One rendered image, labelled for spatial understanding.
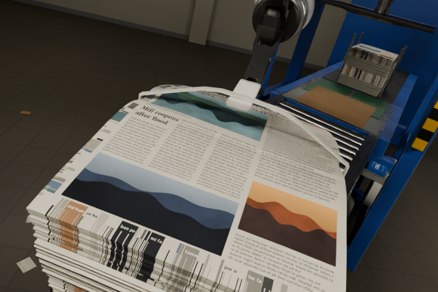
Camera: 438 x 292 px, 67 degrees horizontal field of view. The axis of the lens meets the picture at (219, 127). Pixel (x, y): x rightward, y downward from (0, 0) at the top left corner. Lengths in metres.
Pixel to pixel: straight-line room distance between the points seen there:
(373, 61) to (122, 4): 4.60
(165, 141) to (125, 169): 0.06
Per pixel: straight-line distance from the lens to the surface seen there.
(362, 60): 2.47
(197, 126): 0.41
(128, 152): 0.37
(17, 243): 1.89
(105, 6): 6.24
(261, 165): 0.38
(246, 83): 0.46
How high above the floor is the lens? 1.37
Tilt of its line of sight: 26 degrees down
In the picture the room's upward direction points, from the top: 15 degrees clockwise
